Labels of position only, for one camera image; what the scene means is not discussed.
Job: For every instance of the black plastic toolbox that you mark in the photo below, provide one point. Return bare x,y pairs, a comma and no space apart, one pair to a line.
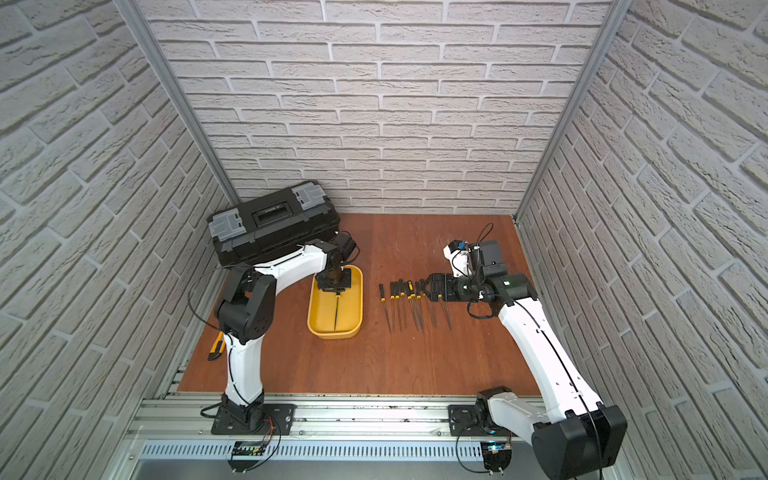
274,225

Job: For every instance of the black yellow file two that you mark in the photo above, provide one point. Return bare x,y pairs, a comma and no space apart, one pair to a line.
383,300

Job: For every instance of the black yellow file five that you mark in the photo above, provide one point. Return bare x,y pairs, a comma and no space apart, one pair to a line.
445,309

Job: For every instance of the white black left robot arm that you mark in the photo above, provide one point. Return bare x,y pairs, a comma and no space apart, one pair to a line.
247,307

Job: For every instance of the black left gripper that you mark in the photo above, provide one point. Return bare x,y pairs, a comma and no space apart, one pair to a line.
333,282

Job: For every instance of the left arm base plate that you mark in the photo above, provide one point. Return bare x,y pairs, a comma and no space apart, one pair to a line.
233,419

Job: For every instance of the aluminium front rail frame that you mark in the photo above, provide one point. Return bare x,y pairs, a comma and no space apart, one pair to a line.
326,428

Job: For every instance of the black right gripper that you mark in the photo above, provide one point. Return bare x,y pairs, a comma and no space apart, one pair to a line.
435,279

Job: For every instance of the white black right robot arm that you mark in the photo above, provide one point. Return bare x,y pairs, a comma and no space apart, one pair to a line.
573,432

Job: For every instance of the black yellow file three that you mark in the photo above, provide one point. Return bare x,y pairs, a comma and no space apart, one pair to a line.
393,298

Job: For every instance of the black yellow file seven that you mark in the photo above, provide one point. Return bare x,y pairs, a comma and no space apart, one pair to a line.
414,301

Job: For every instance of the black yellow file four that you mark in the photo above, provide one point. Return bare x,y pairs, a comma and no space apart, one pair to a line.
399,297

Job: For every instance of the black yellow file one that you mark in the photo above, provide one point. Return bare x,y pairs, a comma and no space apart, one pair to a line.
338,298

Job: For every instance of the yellow plastic tray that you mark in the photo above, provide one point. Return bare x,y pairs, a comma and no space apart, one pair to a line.
321,309

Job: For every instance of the controller board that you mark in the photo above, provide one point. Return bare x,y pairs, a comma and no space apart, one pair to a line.
248,455
496,456

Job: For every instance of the right controller board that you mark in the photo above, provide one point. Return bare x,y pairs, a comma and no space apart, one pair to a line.
496,456

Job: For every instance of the black yellow file six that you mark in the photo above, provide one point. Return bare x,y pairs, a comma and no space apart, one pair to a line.
423,303

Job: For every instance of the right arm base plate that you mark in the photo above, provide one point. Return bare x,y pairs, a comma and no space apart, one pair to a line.
465,420

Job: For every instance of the left controller board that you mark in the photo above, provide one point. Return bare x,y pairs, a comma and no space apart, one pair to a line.
248,455

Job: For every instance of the black yellow file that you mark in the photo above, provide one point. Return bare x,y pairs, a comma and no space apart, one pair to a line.
430,307

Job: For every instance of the yellow utility knife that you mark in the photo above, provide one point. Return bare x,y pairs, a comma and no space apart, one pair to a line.
218,348

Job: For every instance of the black yellow file nine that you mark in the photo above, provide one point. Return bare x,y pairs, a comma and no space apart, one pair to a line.
405,291

